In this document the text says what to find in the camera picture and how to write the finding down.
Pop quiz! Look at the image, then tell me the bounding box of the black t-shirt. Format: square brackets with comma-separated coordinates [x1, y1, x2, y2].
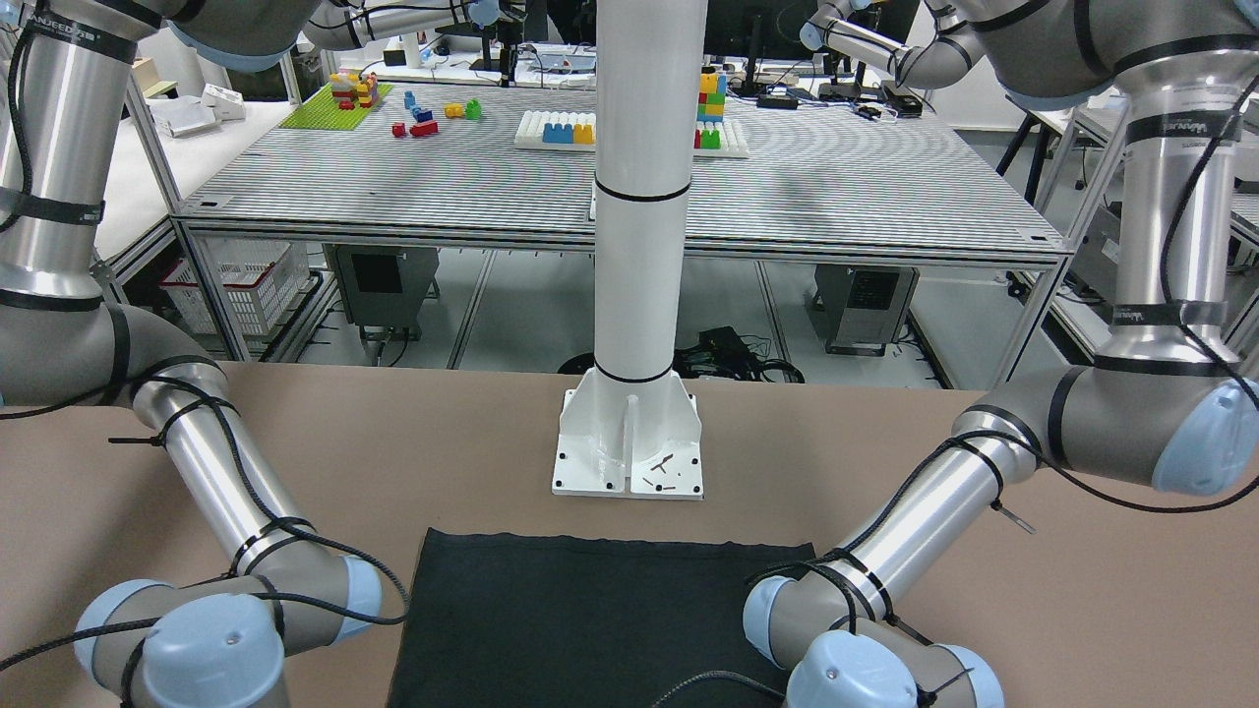
[390, 529, 815, 707]

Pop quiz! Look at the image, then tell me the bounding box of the white plastic basket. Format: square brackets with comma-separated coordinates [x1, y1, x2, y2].
[157, 239, 308, 336]

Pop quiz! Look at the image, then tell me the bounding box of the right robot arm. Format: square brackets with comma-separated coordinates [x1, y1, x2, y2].
[1, 1, 387, 707]

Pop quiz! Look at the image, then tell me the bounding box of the white block tray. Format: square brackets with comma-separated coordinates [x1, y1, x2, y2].
[512, 110, 752, 160]

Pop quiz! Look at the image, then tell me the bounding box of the striped work table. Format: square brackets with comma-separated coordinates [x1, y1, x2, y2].
[178, 84, 1066, 388]

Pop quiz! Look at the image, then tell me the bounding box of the green lego baseplate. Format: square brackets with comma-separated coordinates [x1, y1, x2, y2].
[277, 84, 394, 131]

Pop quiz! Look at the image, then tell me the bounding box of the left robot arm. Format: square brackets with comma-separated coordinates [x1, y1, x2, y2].
[743, 1, 1256, 707]

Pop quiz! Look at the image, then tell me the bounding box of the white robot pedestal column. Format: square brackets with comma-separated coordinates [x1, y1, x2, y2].
[551, 1, 708, 501]

